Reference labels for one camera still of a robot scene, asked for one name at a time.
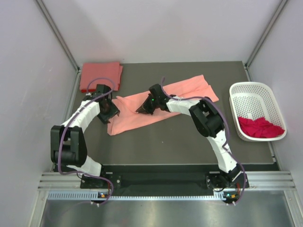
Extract aluminium rail with cable duct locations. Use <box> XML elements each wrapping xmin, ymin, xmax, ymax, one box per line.
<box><xmin>38</xmin><ymin>171</ymin><xmax>295</xmax><ymax>202</ymax></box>

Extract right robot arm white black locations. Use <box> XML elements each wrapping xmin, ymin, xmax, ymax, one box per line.
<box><xmin>136</xmin><ymin>84</ymin><xmax>248</xmax><ymax>192</ymax></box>

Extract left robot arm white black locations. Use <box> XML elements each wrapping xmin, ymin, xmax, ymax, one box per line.
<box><xmin>50</xmin><ymin>84</ymin><xmax>120</xmax><ymax>189</ymax></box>

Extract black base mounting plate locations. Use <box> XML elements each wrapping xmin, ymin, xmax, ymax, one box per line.
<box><xmin>53</xmin><ymin>163</ymin><xmax>279</xmax><ymax>197</ymax></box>

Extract crimson t shirt in basket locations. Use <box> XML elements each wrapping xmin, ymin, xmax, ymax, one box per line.
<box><xmin>238</xmin><ymin>117</ymin><xmax>285</xmax><ymax>139</ymax></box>

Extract salmon pink t shirt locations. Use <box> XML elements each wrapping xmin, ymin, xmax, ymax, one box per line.
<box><xmin>107</xmin><ymin>75</ymin><xmax>219</xmax><ymax>136</ymax></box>

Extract folded red t shirt stack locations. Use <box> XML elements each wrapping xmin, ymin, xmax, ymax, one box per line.
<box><xmin>80</xmin><ymin>61</ymin><xmax>123</xmax><ymax>93</ymax></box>

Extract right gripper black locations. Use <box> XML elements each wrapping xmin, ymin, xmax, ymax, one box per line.
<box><xmin>136</xmin><ymin>94</ymin><xmax>160</xmax><ymax>115</ymax></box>

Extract white perforated laundry basket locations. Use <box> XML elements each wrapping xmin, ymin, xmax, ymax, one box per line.
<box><xmin>229</xmin><ymin>82</ymin><xmax>287</xmax><ymax>142</ymax></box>

